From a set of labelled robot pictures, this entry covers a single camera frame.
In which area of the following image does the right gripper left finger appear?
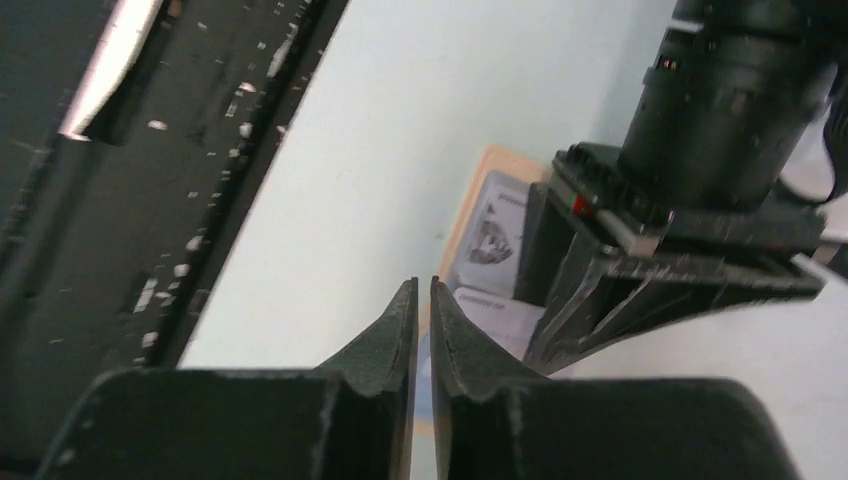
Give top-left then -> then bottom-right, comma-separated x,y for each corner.
36,279 -> 418,479

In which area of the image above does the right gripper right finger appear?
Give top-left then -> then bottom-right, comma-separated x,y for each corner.
430,280 -> 799,479

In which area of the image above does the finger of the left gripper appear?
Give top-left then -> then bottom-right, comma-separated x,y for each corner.
523,234 -> 824,374
513,182 -> 574,306

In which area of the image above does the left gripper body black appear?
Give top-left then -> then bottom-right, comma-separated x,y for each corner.
550,142 -> 825,265

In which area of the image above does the silver white VIP card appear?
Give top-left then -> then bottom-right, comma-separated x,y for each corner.
450,171 -> 529,298

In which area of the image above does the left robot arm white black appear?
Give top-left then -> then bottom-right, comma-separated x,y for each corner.
516,1 -> 847,373

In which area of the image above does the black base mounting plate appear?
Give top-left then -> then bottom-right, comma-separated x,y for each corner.
1,1 -> 346,474

